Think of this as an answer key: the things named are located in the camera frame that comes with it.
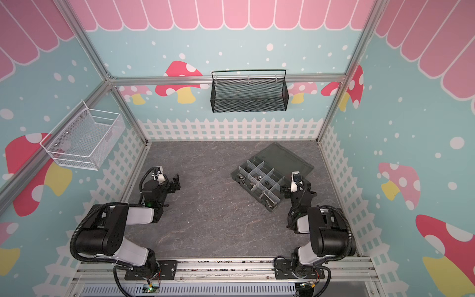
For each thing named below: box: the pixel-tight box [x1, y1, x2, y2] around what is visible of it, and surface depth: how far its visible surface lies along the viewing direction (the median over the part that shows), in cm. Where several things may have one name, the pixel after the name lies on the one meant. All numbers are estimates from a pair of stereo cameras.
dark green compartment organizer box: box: [230, 141, 315, 213], surface depth 102 cm
